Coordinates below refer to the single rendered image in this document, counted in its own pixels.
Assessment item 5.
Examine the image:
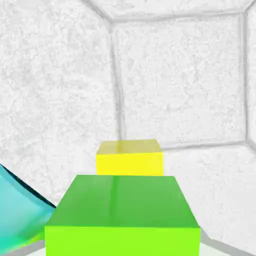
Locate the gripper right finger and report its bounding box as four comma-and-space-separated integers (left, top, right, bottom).
199, 228, 248, 256

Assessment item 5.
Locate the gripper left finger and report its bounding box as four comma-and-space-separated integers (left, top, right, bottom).
0, 239, 47, 256

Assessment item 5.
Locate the small green cube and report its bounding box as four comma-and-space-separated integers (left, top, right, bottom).
44, 174, 201, 256

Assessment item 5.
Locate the small yellow cube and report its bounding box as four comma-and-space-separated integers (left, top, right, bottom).
95, 139, 164, 177

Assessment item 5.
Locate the large cyan box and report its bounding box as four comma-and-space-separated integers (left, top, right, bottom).
0, 163, 57, 254

